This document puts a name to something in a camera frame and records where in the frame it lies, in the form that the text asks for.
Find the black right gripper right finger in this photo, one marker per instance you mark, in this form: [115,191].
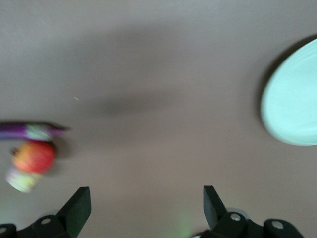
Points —
[214,208]

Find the red apple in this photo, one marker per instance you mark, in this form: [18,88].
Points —
[34,156]

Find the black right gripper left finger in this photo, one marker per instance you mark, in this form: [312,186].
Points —
[74,210]

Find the purple eggplant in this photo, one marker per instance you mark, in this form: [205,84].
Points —
[22,131]

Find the yellow-green pink peach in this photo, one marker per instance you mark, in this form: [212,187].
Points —
[21,182]

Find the brown table cloth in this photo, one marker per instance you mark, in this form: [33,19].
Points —
[148,74]

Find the pale green round plate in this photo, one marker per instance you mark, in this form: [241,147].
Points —
[292,99]

